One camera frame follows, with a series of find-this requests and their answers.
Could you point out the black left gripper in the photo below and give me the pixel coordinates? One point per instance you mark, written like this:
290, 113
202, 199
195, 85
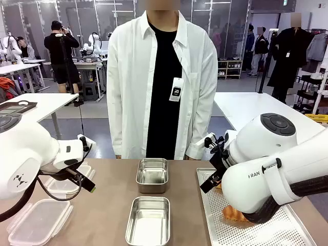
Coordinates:
61, 174

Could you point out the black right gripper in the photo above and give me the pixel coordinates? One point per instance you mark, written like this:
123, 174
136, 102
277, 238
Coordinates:
220, 159

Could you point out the clear plastic clip lid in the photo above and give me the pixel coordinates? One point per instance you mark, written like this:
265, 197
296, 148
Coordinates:
38, 223
61, 187

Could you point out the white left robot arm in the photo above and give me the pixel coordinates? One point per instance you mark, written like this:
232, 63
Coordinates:
23, 153

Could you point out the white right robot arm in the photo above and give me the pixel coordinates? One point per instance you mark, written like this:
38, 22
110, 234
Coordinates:
269, 159

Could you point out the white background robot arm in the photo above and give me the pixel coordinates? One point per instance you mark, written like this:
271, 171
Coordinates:
92, 44
11, 48

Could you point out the steel rectangular container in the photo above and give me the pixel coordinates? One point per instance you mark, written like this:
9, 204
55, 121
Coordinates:
148, 220
152, 174

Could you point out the person's left hand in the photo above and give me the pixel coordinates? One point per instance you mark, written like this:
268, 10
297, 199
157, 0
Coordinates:
187, 158

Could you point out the person's right hand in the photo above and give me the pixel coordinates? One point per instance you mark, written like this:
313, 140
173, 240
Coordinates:
118, 156

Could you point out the perforated metal baking tray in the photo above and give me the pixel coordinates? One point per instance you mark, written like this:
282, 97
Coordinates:
230, 235

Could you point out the grey plastic stool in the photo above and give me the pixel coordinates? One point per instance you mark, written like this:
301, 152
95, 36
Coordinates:
90, 92

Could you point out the white hanging name tag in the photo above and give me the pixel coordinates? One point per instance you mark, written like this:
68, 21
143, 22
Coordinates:
176, 89

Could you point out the person in white shirt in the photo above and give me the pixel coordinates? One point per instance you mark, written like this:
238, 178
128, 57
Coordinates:
128, 89

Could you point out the white shoe rack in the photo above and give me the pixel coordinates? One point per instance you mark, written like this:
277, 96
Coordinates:
230, 69

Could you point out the grey background workbench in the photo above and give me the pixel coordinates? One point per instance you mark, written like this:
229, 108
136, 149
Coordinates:
89, 65

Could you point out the yellow crate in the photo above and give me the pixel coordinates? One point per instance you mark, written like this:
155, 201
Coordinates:
317, 119

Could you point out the orange cloth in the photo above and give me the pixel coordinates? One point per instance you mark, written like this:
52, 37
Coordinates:
6, 85

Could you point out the black utility cart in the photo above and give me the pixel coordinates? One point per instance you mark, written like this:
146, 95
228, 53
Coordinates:
305, 94

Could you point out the white background desk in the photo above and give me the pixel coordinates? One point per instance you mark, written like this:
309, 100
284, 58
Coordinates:
18, 69

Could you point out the man in black clothes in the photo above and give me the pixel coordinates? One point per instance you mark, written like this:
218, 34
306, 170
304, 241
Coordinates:
61, 51

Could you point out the person in dark clothes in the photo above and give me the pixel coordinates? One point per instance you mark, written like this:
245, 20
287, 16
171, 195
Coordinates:
249, 48

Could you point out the person in black jacket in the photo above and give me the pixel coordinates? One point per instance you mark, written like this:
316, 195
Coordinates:
260, 51

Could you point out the seated person with cap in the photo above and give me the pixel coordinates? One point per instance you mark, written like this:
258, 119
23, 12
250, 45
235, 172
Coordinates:
25, 50

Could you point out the figure in black coat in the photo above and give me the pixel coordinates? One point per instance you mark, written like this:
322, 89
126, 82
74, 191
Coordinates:
289, 59

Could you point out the grey hanging garment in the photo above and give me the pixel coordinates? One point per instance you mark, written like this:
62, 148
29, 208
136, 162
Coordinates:
316, 50

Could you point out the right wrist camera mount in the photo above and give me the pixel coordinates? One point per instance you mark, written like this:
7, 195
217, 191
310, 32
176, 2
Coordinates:
202, 143

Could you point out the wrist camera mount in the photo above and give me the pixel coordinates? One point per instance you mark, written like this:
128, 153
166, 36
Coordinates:
88, 143
202, 143

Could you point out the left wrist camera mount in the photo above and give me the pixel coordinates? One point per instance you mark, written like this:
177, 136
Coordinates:
88, 143

